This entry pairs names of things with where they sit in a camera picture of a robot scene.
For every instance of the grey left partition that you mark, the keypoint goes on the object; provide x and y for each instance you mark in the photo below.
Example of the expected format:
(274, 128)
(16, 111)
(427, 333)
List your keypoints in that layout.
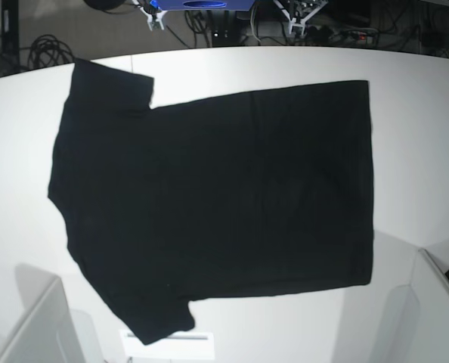
(48, 329)

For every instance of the grey partition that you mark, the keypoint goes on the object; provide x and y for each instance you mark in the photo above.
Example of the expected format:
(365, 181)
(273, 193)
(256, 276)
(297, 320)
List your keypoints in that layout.
(415, 321)
(48, 329)

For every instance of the grey right partition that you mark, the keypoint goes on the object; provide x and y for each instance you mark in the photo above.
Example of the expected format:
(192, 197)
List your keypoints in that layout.
(415, 321)

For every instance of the black T-shirt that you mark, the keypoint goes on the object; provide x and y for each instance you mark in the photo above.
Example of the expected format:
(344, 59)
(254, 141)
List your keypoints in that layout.
(259, 193)

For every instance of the white slotted tray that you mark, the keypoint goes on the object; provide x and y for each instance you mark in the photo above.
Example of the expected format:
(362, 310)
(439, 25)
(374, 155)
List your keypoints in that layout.
(179, 346)

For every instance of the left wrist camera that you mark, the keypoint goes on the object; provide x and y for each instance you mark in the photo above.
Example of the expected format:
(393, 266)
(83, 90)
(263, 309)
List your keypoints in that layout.
(296, 27)

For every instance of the blue box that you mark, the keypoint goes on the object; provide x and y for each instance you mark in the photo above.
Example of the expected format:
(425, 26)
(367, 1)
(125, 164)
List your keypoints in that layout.
(182, 5)

